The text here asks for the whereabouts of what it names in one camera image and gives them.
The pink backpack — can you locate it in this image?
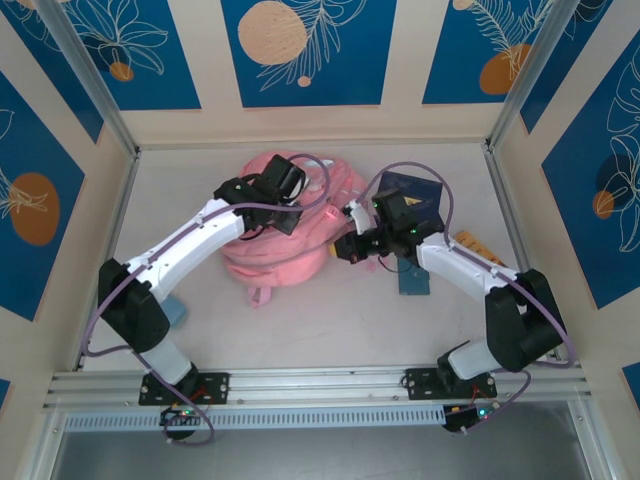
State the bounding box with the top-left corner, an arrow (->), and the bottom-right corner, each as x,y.
221,152 -> 384,309

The teal wallet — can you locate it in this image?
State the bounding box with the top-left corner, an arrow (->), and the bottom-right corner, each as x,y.
398,257 -> 432,297

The dark blue book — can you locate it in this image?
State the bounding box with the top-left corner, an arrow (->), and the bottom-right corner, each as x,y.
372,169 -> 446,236

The orange paperback book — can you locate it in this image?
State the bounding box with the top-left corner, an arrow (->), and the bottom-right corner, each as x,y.
452,229 -> 507,269

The light blue pencil pouch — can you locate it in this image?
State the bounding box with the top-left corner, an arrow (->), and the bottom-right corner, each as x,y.
160,293 -> 189,327

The aluminium table side rail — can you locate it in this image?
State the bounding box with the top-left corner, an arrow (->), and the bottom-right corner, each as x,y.
483,144 -> 559,362
73,148 -> 142,372

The aluminium mounting rail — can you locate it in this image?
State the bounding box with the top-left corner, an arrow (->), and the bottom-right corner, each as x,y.
42,362 -> 594,411

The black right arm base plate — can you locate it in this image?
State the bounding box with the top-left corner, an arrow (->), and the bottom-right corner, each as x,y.
403,367 -> 499,401

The white slotted cable duct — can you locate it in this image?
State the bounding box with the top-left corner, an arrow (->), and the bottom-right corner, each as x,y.
63,405 -> 446,432

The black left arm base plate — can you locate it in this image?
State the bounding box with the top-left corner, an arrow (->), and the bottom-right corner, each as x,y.
138,371 -> 232,406

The aluminium frame post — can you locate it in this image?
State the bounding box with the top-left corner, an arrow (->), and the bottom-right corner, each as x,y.
33,0 -> 142,159
483,0 -> 614,156

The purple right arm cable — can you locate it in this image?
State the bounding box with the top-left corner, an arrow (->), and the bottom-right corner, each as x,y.
367,160 -> 579,435

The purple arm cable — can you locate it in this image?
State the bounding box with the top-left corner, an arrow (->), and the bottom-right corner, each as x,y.
367,160 -> 579,435
81,153 -> 331,446

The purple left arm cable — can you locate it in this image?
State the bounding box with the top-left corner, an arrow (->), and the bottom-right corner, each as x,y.
81,153 -> 331,446

